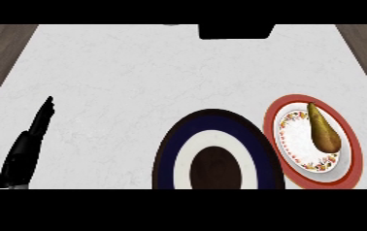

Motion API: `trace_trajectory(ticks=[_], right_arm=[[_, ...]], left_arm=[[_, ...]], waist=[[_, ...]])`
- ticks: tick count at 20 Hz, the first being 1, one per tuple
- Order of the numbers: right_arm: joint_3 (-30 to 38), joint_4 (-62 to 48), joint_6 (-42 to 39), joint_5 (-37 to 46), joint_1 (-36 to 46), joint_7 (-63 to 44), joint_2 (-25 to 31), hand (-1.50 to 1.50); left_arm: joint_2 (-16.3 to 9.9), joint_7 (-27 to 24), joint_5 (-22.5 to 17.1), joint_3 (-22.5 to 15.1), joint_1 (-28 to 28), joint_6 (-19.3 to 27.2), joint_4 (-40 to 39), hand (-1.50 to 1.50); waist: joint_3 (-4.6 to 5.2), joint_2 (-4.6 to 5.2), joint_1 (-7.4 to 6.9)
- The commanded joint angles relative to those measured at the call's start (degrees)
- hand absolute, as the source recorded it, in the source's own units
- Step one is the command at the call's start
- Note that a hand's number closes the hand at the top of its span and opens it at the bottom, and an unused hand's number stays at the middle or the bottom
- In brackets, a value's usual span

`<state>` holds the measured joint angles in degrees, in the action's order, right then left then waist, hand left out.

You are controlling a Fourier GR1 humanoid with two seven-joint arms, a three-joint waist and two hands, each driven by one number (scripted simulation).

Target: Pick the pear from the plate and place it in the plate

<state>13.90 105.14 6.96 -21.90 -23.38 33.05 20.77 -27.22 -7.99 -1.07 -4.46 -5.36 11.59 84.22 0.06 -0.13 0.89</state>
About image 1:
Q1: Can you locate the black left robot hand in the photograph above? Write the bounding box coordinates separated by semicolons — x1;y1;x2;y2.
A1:
0;95;56;189

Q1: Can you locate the dark blue white plate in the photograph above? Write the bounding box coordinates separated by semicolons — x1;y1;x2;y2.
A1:
150;108;286;190

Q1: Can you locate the red rimmed floral plate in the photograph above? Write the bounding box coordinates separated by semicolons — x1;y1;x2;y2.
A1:
261;93;363;189

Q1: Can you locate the olive brown pear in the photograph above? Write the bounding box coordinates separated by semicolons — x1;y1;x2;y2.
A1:
304;102;343;153

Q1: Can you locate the black box appliance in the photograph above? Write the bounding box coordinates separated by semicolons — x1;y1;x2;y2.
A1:
198;24;276;41

